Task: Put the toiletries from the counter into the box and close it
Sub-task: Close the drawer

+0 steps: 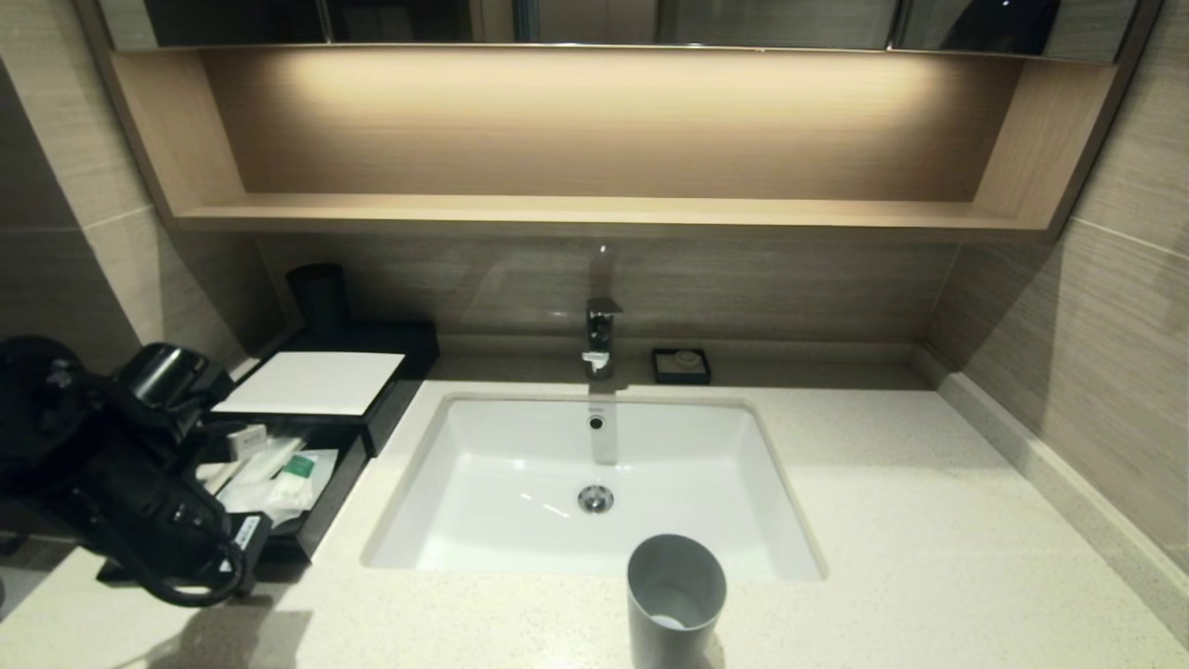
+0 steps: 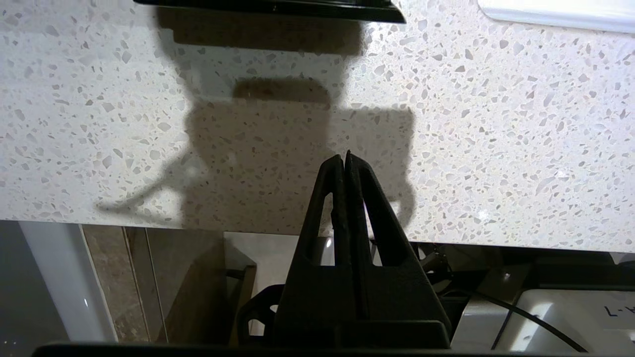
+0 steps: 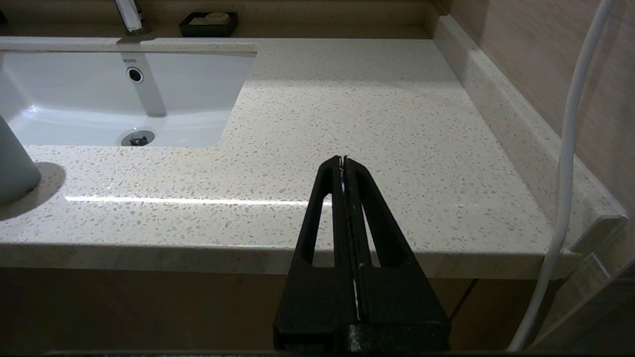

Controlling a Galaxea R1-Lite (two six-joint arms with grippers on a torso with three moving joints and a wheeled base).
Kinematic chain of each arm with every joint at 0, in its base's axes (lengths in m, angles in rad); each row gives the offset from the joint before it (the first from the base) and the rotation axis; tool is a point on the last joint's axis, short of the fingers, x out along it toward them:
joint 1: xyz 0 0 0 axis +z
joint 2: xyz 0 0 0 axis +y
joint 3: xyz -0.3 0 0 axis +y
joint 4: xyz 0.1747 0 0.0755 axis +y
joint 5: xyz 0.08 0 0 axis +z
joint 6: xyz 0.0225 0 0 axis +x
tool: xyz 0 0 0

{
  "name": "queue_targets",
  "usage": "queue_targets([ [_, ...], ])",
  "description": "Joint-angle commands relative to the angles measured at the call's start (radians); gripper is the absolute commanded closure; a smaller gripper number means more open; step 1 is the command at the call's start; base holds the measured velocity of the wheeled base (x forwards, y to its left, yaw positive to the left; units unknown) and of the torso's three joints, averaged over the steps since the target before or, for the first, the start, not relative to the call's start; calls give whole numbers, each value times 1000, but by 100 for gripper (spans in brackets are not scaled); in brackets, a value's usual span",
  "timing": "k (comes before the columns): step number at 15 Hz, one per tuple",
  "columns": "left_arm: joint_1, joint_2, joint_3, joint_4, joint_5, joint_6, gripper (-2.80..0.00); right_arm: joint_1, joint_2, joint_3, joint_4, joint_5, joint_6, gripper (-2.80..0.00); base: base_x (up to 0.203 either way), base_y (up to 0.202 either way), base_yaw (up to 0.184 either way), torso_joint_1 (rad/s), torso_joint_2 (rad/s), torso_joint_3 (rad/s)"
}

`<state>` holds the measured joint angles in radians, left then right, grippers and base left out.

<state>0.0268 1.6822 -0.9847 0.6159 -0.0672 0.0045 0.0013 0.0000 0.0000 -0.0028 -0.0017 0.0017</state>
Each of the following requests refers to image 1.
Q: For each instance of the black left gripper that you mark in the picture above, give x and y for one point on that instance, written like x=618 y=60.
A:
x=158 y=502

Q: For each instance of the clear plastic packet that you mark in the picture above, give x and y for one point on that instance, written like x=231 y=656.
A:
x=255 y=502

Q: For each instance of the black amenity tray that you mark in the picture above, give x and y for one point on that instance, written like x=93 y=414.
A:
x=325 y=502

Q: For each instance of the small packet with green label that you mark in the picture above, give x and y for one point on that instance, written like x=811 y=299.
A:
x=302 y=474

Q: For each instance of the comb packet with green label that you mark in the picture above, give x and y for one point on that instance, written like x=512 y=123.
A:
x=269 y=457

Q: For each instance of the grey cup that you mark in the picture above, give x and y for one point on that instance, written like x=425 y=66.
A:
x=674 y=604

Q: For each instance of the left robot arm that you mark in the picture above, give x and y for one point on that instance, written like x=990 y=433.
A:
x=84 y=390

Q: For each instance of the black box body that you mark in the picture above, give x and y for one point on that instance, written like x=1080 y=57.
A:
x=413 y=358

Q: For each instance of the black cylindrical container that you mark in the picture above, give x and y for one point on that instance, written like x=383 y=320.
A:
x=318 y=297

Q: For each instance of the white ceramic sink basin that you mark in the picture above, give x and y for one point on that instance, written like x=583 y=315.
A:
x=502 y=465

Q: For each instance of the chrome sink drain stopper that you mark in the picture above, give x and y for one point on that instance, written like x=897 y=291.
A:
x=595 y=499

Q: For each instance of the chrome faucet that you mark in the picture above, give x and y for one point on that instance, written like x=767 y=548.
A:
x=602 y=334

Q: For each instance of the black soap dish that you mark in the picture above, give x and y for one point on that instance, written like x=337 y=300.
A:
x=683 y=375

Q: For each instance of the round beige soap bar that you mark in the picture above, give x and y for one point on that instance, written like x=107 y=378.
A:
x=685 y=359

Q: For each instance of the mirror cabinet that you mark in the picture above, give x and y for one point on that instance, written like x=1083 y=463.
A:
x=743 y=20

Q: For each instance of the stone backsplash ledge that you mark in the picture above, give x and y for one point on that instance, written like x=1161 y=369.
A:
x=1068 y=483

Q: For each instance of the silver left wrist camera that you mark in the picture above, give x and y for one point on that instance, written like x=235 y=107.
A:
x=249 y=440

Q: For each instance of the wooden wall shelf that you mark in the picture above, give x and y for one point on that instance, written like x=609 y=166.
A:
x=594 y=130

